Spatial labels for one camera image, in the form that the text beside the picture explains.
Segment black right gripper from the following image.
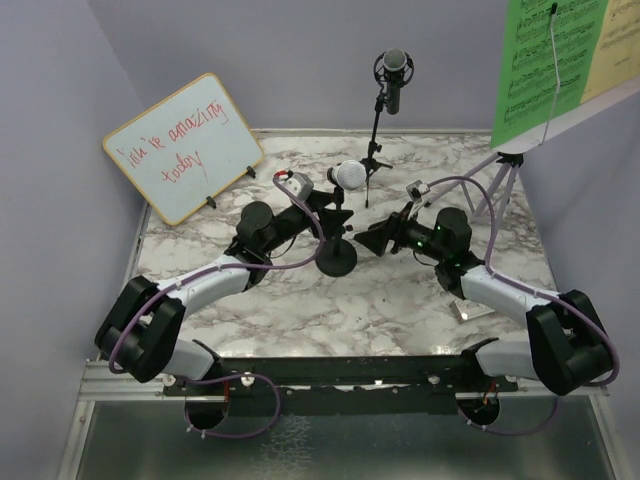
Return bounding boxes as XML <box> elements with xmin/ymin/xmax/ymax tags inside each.
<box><xmin>355</xmin><ymin>201</ymin><xmax>448</xmax><ymax>262</ymax></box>

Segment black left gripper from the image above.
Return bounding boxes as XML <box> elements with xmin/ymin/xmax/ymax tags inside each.
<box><xmin>261</xmin><ymin>190</ymin><xmax>353</xmax><ymax>255</ymax></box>

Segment white handheld microphone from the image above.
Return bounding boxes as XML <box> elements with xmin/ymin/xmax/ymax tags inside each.
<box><xmin>327</xmin><ymin>160</ymin><xmax>367</xmax><ymax>191</ymax></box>

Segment black round-base mic stand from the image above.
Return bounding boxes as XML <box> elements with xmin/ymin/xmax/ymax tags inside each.
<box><xmin>315</xmin><ymin>186</ymin><xmax>357</xmax><ymax>278</ymax></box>

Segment black tripod mic stand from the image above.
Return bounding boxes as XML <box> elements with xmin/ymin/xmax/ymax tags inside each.
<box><xmin>360</xmin><ymin>88</ymin><xmax>393</xmax><ymax>208</ymax></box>

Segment black condenser microphone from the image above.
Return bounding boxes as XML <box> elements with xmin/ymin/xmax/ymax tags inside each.
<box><xmin>373</xmin><ymin>48</ymin><xmax>415</xmax><ymax>115</ymax></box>

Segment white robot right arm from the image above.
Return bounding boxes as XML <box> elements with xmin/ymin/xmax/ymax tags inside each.
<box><xmin>355</xmin><ymin>207</ymin><xmax>616</xmax><ymax>395</ymax></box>

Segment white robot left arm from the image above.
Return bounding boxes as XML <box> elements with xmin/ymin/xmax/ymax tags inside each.
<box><xmin>95</xmin><ymin>190</ymin><xmax>354</xmax><ymax>395</ymax></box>

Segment small silver box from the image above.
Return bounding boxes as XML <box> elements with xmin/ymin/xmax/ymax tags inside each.
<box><xmin>450</xmin><ymin>299</ymin><xmax>494</xmax><ymax>322</ymax></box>

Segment lilac music stand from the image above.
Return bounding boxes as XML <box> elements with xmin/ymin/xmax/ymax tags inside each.
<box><xmin>455</xmin><ymin>75</ymin><xmax>639</xmax><ymax>217</ymax></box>

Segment yellow-framed whiteboard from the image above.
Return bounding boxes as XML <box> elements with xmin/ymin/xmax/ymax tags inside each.
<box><xmin>103</xmin><ymin>73</ymin><xmax>264</xmax><ymax>225</ymax></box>

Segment green sheet music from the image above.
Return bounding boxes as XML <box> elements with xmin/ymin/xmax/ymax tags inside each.
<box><xmin>491</xmin><ymin>0</ymin><xmax>607</xmax><ymax>148</ymax></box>

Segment yellow sheet music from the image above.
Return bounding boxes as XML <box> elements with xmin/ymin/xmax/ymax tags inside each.
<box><xmin>581</xmin><ymin>0</ymin><xmax>639</xmax><ymax>103</ymax></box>

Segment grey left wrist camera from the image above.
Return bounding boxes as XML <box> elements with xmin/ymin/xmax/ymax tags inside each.
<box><xmin>284</xmin><ymin>172</ymin><xmax>314</xmax><ymax>202</ymax></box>

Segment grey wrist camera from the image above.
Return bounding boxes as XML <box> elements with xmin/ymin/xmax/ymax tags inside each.
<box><xmin>406</xmin><ymin>180</ymin><xmax>431</xmax><ymax>205</ymax></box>
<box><xmin>284</xmin><ymin>172</ymin><xmax>314</xmax><ymax>202</ymax></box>

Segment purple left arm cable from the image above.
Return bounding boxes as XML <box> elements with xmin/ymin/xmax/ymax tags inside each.
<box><xmin>109</xmin><ymin>172</ymin><xmax>326</xmax><ymax>441</ymax></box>

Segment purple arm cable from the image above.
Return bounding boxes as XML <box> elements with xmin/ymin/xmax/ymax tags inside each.
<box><xmin>109</xmin><ymin>172</ymin><xmax>326</xmax><ymax>441</ymax></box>
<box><xmin>422</xmin><ymin>175</ymin><xmax>621</xmax><ymax>435</ymax></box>

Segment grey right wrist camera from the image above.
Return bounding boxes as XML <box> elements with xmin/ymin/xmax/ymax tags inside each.
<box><xmin>406</xmin><ymin>180</ymin><xmax>431</xmax><ymax>205</ymax></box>

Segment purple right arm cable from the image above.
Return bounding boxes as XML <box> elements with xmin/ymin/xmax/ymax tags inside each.
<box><xmin>422</xmin><ymin>175</ymin><xmax>621</xmax><ymax>435</ymax></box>

